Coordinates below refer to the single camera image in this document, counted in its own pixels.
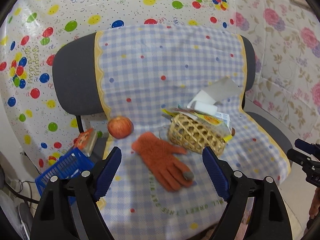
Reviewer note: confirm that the red apple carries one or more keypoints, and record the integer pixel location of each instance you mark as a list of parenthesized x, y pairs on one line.
[(120, 127)]

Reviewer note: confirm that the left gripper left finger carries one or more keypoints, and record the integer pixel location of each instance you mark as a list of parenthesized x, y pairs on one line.
[(53, 218)]

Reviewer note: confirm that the blue checkered blanket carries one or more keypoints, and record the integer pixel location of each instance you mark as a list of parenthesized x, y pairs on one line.
[(141, 70)]

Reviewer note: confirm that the white foam block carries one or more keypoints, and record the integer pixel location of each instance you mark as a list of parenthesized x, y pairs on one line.
[(204, 103)]

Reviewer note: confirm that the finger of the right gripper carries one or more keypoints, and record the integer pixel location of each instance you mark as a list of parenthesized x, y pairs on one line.
[(298, 158), (311, 149)]

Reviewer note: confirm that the blue plastic basket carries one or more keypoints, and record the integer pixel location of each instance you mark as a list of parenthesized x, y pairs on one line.
[(68, 166)]

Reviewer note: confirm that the floral pattern plastic sheet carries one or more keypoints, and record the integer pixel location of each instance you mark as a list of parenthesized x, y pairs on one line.
[(285, 38)]

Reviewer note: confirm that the balloon pattern plastic sheet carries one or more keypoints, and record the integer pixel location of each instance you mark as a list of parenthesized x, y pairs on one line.
[(32, 32)]

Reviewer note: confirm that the blue white tissue pack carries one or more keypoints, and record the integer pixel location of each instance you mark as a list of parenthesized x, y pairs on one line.
[(225, 117)]

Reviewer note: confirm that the woven bamboo basket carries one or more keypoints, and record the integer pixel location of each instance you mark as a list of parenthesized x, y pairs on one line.
[(194, 135)]

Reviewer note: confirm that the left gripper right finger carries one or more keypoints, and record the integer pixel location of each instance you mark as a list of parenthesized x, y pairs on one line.
[(269, 218)]

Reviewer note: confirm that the grey office chair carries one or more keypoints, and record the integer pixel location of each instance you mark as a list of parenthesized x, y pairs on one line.
[(77, 93)]

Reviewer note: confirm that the orange knit glove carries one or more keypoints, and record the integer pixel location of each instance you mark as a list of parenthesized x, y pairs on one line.
[(158, 156)]

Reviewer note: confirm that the yellow snack wrapper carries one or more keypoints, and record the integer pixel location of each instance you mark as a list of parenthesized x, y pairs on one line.
[(214, 124)]

